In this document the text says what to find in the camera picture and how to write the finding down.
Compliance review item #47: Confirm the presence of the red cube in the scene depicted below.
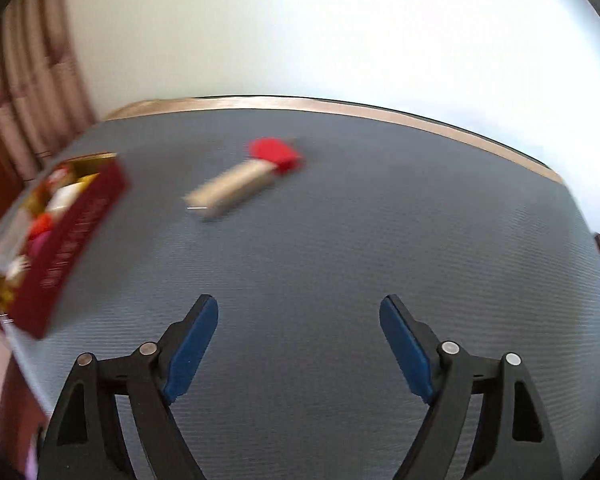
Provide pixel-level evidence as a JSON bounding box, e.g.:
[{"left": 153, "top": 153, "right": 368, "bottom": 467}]
[{"left": 248, "top": 137, "right": 302, "bottom": 175}]

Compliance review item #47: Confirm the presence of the beige patterned curtain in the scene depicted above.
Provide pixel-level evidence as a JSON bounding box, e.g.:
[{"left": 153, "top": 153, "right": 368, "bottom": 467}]
[{"left": 0, "top": 0, "right": 96, "bottom": 181}]

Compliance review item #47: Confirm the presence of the dark red candy box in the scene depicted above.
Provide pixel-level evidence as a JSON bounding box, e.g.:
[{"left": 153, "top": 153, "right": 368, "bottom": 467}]
[{"left": 0, "top": 152, "right": 132, "bottom": 341}]

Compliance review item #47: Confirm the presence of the grey mesh mat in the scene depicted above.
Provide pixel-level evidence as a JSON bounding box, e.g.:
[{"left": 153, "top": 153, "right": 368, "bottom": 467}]
[{"left": 0, "top": 105, "right": 600, "bottom": 480}]

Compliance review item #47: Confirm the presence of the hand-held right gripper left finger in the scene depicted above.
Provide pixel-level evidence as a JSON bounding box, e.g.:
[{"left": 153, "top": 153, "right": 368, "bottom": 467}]
[{"left": 37, "top": 294, "right": 219, "bottom": 480}]

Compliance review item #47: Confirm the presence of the gold lipstick tube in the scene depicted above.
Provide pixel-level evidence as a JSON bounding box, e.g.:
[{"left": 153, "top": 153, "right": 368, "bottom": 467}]
[{"left": 184, "top": 160, "right": 276, "bottom": 221}]

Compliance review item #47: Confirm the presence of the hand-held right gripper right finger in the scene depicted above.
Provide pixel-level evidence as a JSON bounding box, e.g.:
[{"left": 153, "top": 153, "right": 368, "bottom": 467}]
[{"left": 379, "top": 294, "right": 563, "bottom": 480}]

